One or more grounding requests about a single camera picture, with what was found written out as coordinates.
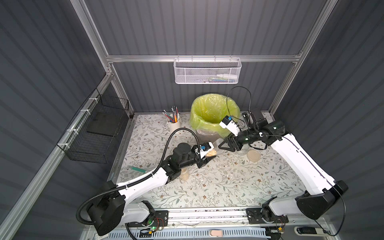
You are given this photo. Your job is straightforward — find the oatmeal jar with beige lid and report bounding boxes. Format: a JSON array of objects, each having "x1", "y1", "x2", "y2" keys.
[{"x1": 236, "y1": 145, "x2": 249, "y2": 156}]

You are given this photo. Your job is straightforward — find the beige jar lid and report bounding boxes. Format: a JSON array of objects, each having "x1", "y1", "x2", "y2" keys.
[{"x1": 247, "y1": 150, "x2": 261, "y2": 163}]

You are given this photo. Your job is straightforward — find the glass oatmeal jar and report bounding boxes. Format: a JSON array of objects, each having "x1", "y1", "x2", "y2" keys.
[
  {"x1": 179, "y1": 168, "x2": 190, "y2": 181},
  {"x1": 206, "y1": 149, "x2": 217, "y2": 158}
]

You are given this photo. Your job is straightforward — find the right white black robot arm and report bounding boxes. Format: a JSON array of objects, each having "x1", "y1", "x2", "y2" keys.
[{"x1": 219, "y1": 112, "x2": 348, "y2": 223}]

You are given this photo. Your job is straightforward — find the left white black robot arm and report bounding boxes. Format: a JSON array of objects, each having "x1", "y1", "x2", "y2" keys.
[{"x1": 87, "y1": 142, "x2": 215, "y2": 236}]

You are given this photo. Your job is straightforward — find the floral table mat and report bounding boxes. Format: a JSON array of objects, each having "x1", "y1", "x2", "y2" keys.
[{"x1": 115, "y1": 114, "x2": 305, "y2": 209}]

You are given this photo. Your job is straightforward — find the grey trash bin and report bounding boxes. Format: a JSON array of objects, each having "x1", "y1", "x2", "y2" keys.
[{"x1": 196, "y1": 130, "x2": 223, "y2": 144}]

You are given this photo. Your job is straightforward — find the white pen cup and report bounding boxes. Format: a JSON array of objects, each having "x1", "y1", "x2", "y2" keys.
[{"x1": 167, "y1": 117, "x2": 182, "y2": 133}]

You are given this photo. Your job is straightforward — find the pens bundle in cup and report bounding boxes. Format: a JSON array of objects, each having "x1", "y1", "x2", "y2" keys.
[{"x1": 163, "y1": 106, "x2": 180, "y2": 123}]

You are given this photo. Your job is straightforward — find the green plastic bin liner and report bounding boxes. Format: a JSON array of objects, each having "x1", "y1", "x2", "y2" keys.
[{"x1": 189, "y1": 94, "x2": 241, "y2": 137}]

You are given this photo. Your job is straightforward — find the white bottle in basket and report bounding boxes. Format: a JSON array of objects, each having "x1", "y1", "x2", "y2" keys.
[{"x1": 217, "y1": 74, "x2": 238, "y2": 81}]

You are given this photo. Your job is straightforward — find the pink eraser block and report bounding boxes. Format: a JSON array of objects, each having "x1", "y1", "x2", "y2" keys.
[{"x1": 209, "y1": 230, "x2": 224, "y2": 238}]

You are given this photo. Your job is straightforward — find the white black stapler device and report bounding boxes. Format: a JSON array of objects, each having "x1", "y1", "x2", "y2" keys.
[{"x1": 294, "y1": 226, "x2": 329, "y2": 237}]

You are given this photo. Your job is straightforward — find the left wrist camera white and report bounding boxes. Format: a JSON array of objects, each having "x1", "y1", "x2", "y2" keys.
[{"x1": 199, "y1": 142, "x2": 214, "y2": 159}]

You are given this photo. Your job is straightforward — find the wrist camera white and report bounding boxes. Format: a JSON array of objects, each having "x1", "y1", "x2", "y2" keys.
[
  {"x1": 199, "y1": 142, "x2": 214, "y2": 159},
  {"x1": 219, "y1": 116, "x2": 241, "y2": 137}
]

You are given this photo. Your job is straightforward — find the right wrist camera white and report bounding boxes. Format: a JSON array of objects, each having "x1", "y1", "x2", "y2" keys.
[{"x1": 219, "y1": 116, "x2": 241, "y2": 137}]

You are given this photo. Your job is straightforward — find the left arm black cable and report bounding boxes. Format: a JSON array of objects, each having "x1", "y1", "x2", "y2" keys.
[{"x1": 75, "y1": 127, "x2": 201, "y2": 226}]

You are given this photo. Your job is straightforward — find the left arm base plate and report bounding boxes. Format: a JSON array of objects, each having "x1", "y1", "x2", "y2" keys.
[{"x1": 129, "y1": 211, "x2": 169, "y2": 228}]

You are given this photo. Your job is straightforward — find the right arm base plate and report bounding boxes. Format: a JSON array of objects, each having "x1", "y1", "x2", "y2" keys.
[{"x1": 246, "y1": 208, "x2": 289, "y2": 225}]

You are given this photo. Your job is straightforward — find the white wire mesh basket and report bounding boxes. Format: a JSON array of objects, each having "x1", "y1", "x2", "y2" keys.
[{"x1": 173, "y1": 58, "x2": 242, "y2": 85}]

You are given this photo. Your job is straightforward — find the black wire basket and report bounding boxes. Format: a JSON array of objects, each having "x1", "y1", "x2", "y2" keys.
[{"x1": 58, "y1": 93, "x2": 130, "y2": 164}]

